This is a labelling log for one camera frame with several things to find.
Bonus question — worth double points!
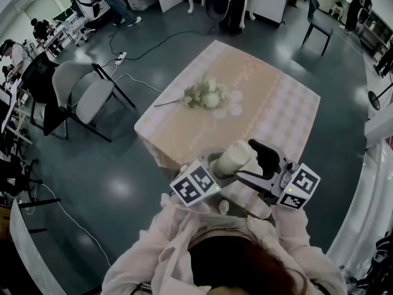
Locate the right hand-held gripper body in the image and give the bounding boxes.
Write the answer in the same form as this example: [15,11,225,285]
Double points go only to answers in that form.
[260,147,321,210]

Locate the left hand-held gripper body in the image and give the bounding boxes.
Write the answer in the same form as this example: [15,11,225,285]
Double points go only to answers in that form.
[169,151,221,208]

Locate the person's left forearm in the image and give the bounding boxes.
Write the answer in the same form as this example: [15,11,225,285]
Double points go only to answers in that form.
[159,194,212,245]

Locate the person's right forearm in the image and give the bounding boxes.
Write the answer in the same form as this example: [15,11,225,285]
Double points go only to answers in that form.
[270,203,309,251]

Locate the person's torso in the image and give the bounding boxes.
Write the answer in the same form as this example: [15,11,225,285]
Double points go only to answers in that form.
[103,207,348,295]

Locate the table with checked tablecloth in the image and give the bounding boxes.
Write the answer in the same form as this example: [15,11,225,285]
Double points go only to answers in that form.
[134,39,322,221]

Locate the white flower bouquet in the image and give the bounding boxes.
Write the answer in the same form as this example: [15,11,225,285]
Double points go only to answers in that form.
[153,75,230,110]

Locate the white glossy counter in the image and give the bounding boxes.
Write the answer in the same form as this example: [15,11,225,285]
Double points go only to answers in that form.
[325,115,393,258]

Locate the black equipment pile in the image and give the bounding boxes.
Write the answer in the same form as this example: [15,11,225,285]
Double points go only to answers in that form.
[356,232,393,295]

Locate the black floor stand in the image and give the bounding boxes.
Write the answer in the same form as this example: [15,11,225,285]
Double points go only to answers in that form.
[367,83,393,112]

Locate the dark grey chair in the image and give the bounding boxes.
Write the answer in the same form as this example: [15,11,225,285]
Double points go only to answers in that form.
[302,0,335,57]

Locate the grey cubby cabinet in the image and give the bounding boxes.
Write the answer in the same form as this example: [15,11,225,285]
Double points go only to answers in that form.
[359,9,393,57]

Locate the white board panel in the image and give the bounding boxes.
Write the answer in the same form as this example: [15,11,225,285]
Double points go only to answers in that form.
[9,198,67,295]

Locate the black chair frames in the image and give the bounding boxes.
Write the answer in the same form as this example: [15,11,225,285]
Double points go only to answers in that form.
[0,147,62,235]

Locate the white swivel chair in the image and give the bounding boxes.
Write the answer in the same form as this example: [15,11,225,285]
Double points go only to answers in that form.
[63,10,96,47]

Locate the black mesh office chair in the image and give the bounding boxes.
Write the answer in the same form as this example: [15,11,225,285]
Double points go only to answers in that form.
[21,52,67,136]

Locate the white and black equipment cart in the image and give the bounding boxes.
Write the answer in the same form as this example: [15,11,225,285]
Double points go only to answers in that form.
[72,0,107,24]

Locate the white floor cable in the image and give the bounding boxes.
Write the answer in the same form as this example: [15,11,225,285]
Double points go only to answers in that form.
[32,183,112,267]
[112,73,163,94]

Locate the black floor cable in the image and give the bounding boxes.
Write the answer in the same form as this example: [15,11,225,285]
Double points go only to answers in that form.
[109,29,216,61]

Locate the grey chair with black frame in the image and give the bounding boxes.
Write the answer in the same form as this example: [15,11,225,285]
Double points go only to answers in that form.
[51,60,136,143]

